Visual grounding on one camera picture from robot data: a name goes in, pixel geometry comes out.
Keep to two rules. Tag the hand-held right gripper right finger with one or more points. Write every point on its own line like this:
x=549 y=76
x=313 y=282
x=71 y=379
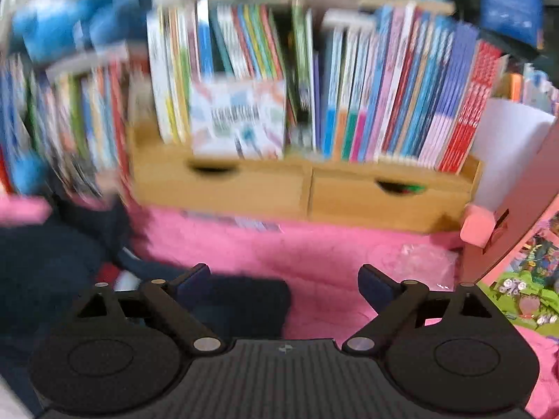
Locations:
x=375 y=288

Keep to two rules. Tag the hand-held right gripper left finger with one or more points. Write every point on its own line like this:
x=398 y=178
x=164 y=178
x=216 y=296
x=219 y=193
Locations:
x=194 y=288

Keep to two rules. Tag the navy white jacket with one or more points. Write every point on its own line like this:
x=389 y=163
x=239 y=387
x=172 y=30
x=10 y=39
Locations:
x=43 y=262

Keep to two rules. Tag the clear plastic bag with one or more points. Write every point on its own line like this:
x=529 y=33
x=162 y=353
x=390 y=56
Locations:
x=426 y=266

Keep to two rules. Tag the pink bunny print blanket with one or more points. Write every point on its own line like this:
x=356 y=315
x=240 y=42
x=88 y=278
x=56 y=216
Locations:
x=327 y=253

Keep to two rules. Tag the wooden drawer organizer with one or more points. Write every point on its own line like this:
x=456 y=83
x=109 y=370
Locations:
x=262 y=187

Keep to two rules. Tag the pink dollhouse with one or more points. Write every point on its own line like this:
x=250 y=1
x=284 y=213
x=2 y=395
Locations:
x=524 y=235

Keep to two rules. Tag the white colourful print box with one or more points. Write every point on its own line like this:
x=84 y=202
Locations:
x=238 y=118

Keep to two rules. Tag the row of blue pink books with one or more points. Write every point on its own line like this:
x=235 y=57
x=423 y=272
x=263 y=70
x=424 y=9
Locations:
x=393 y=96

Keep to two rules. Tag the white paper sheet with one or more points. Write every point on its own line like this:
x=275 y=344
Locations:
x=511 y=139

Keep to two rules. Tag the row of green spine books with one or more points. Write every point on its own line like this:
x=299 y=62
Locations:
x=244 y=43

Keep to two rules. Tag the row of thin pastel books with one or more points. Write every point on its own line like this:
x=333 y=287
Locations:
x=533 y=85

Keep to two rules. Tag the blue cardboard box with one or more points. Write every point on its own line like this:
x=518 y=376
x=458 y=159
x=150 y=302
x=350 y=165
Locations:
x=511 y=4

